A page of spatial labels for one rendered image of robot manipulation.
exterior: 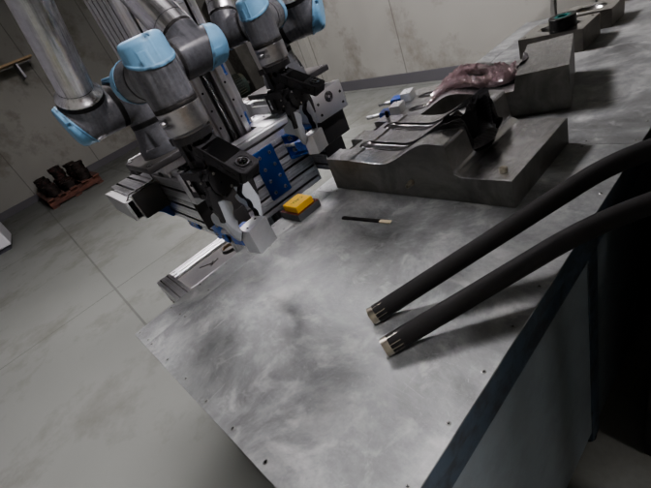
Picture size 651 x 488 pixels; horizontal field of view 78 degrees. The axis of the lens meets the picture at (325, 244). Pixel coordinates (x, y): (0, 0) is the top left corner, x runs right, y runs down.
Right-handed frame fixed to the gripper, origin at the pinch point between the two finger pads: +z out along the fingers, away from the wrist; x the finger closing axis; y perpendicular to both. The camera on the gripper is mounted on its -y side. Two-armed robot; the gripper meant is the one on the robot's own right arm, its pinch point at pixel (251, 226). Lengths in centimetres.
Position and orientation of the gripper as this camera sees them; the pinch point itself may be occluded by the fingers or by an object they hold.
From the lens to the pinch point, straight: 78.9
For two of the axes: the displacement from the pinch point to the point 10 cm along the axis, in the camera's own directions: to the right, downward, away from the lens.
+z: 3.5, 7.8, 5.2
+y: -7.6, -0.9, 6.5
